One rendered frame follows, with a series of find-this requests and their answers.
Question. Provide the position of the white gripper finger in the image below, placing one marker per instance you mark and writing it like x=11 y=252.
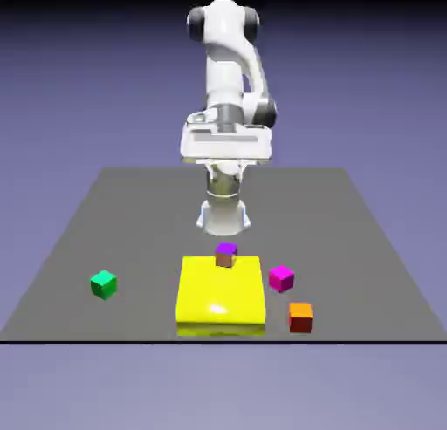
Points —
x=211 y=171
x=241 y=172

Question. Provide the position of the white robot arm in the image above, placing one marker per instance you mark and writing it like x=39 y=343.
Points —
x=223 y=53

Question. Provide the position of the small purple cube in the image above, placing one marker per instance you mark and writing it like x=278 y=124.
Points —
x=226 y=254

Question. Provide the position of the small magenta cube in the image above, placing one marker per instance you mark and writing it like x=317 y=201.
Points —
x=281 y=278

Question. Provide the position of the small green cube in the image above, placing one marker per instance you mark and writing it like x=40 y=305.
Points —
x=103 y=284

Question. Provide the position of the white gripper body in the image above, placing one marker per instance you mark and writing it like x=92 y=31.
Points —
x=225 y=147

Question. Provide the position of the large yellow box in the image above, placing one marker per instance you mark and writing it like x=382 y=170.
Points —
x=220 y=294

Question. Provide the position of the small orange cube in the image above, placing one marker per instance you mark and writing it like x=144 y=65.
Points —
x=300 y=317

